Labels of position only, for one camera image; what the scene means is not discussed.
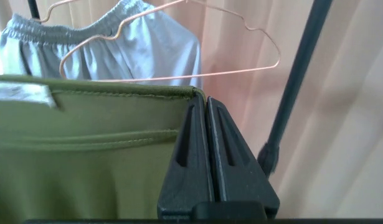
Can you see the black clothes rack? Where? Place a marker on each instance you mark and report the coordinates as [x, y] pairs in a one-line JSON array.
[[297, 77]]

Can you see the green garment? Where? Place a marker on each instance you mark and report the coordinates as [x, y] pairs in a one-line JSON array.
[[85, 171]]

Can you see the pink clothes hanger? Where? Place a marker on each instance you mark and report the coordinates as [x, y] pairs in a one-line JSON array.
[[51, 7], [241, 71]]

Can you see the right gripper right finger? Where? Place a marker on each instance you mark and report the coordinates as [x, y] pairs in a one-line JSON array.
[[247, 183]]

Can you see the pale grey shorts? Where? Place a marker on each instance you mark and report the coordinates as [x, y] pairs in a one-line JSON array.
[[154, 46]]

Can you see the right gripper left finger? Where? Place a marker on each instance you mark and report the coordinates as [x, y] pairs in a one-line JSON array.
[[185, 183]]

